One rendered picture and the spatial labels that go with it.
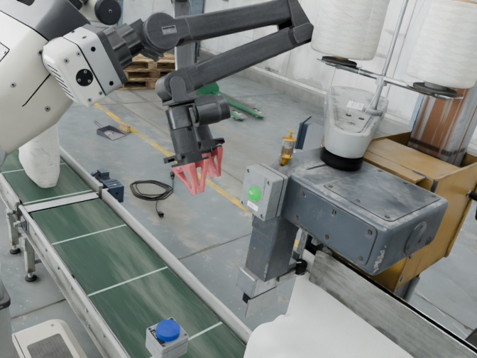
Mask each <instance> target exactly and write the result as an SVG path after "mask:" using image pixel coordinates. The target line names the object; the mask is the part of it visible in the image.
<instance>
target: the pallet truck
mask: <svg viewBox="0 0 477 358"><path fill-rule="evenodd" d="M196 62H197V42H195V52H194V64H195V63H196ZM206 94H214V95H215V96H217V95H222V96H223V97H224V99H225V100H226V101H227V102H228V103H230V104H232V105H234V106H236V107H239V108H241V109H243V110H245V111H247V112H250V113H251V114H252V115H255V116H256V117H260V118H263V117H264V116H266V118H267V115H266V113H265V112H263V111H261V110H260V109H258V108H256V107H253V106H251V105H250V104H247V103H245V102H242V101H240V100H238V99H236V98H234V97H231V96H229V95H227V94H224V93H223V92H220V91H219V86H218V84H217V83H216V82H213V83H211V84H210V85H207V86H205V87H202V88H200V89H197V95H206ZM229 108H230V112H231V117H235V119H240V120H243V119H246V120H247V116H246V115H245V114H244V113H242V112H240V111H239V110H237V109H234V108H233V107H230V106H229Z"/></svg>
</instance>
